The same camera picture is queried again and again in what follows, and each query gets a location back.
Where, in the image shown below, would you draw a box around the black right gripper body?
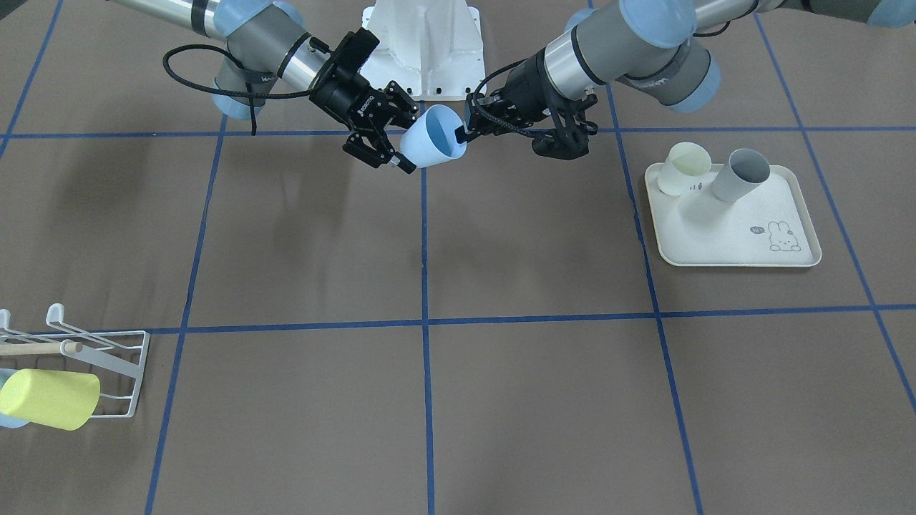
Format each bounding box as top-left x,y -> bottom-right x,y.
308,29 -> 386,133

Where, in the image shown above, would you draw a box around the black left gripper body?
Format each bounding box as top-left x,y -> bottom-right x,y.
494,51 -> 565,128

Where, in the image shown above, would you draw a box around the grey cup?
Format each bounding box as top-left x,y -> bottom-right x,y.
711,149 -> 770,203

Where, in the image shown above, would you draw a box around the yellow cup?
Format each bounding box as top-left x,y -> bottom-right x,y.
1,369 -> 101,431

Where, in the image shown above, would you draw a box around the light blue cup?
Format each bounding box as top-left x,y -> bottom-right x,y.
0,368 -> 29,429

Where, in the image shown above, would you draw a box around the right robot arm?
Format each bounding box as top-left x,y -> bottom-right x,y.
124,1 -> 419,173

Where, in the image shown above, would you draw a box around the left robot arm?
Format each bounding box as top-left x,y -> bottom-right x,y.
454,1 -> 914,160

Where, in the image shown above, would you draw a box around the pale green cup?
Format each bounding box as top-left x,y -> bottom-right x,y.
656,142 -> 712,197

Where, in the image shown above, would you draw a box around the cream plastic tray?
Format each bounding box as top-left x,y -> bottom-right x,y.
644,163 -> 822,268

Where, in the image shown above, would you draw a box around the black braided cable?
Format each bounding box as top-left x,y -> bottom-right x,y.
162,44 -> 316,137
472,59 -> 566,138

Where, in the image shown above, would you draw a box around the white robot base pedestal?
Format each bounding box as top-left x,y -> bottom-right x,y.
360,1 -> 485,102

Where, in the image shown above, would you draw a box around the white wire cup rack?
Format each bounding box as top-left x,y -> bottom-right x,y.
2,303 -> 151,423

